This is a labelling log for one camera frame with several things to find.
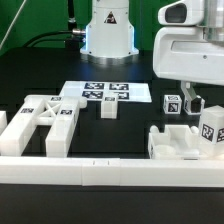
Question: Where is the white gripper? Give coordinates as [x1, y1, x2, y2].
[153, 0, 224, 115]

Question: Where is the white chair seat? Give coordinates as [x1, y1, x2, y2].
[148, 125, 201, 160]

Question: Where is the white tagged cube right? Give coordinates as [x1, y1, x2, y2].
[184, 98, 192, 115]

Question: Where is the white tagged cube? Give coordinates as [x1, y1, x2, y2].
[184, 98, 192, 115]
[163, 95, 182, 114]

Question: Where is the white tagged cube left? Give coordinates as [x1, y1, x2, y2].
[163, 95, 182, 114]

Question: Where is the white U-shaped fence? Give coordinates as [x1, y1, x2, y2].
[0, 111, 224, 187]

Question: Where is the black vertical pole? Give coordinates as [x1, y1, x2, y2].
[67, 0, 76, 23]

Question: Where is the white marker base plate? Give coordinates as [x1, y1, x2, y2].
[60, 81, 152, 103]

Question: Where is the white chair back frame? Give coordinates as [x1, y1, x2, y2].
[0, 95, 87, 158]

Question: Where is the black cable with connector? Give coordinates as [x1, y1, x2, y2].
[23, 28, 87, 48]

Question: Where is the white diagonal cord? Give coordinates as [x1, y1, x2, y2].
[0, 0, 28, 51]

